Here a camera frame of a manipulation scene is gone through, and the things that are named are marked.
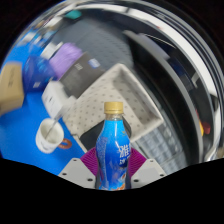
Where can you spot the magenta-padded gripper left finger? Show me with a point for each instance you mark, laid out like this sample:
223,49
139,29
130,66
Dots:
76,171

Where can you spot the brown cardboard box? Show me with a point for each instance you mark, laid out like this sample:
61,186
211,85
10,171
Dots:
11,88

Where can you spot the grey small-parts drawer cabinet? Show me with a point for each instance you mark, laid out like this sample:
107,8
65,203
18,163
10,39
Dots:
160,146

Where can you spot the dark blue carton box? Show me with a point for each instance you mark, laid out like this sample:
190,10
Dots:
38,71

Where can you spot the beige dotted fabric bin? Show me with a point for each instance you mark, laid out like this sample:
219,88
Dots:
106,96

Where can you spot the black hard case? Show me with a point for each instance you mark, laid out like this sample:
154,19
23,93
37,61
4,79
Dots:
91,135

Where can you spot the thin stirring spoon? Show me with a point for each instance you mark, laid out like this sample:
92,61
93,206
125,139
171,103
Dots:
53,125

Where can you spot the blue drink bottle gold cap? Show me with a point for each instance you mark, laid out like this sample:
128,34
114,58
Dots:
111,150

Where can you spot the dark overhead shelf unit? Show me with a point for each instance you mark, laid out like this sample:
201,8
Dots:
180,100

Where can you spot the purple plastic bag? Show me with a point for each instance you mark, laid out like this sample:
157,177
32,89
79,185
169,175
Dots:
65,60

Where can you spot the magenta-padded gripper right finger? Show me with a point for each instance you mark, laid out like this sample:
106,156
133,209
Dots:
149,170

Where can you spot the white carton box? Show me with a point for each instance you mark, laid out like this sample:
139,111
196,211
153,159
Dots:
56,100

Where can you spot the teal object on pegboard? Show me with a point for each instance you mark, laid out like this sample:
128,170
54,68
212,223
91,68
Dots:
73,14

